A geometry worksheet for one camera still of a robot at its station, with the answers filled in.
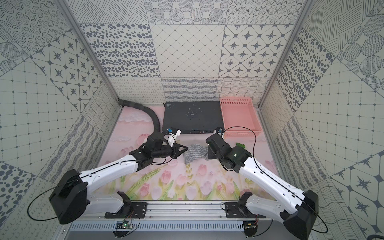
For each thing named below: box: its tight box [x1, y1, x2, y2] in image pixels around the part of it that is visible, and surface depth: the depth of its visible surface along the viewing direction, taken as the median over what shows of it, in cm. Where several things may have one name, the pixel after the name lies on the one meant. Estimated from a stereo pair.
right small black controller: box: [242, 221, 258, 237], surface depth 73 cm
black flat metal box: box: [162, 101, 225, 135], surface depth 113 cm
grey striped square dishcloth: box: [183, 144, 209, 165], surface depth 82 cm
